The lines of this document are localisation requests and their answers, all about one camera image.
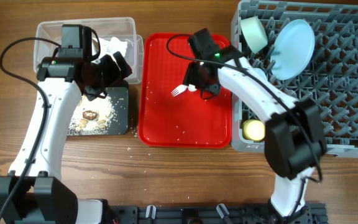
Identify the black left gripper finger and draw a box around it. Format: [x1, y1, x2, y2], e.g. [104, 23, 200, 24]
[99, 55, 120, 87]
[113, 51, 132, 79]

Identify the white plastic spoon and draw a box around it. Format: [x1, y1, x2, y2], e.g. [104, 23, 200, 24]
[188, 84, 197, 92]
[171, 84, 188, 97]

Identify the white tissue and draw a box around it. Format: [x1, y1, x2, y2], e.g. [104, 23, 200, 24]
[93, 37, 128, 59]

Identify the light blue bowl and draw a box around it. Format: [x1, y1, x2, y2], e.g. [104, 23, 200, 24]
[254, 68, 267, 80]

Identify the green bowl with food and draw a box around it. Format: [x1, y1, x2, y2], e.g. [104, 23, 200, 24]
[240, 16, 268, 54]

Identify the yellow plastic cup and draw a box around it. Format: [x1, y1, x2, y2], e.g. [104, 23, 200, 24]
[242, 119, 265, 141]

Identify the light blue plate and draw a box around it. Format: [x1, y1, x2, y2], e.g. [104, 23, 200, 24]
[270, 19, 315, 80]

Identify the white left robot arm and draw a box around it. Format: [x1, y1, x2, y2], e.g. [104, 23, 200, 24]
[0, 24, 132, 223]

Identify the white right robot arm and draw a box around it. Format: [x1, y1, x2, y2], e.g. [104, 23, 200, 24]
[183, 29, 327, 222]

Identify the pile of rice food waste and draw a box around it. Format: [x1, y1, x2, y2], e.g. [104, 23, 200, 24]
[68, 95, 115, 136]

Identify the grey plastic dishwasher rack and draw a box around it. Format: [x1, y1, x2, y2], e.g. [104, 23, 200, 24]
[231, 1, 358, 158]

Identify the clear plastic bin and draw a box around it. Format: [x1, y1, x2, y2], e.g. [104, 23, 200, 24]
[36, 17, 144, 85]

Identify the black plastic tray bin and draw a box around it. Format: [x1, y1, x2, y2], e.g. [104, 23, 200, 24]
[67, 79, 130, 137]

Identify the red plastic tray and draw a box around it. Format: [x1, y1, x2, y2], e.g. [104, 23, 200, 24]
[138, 32, 232, 148]

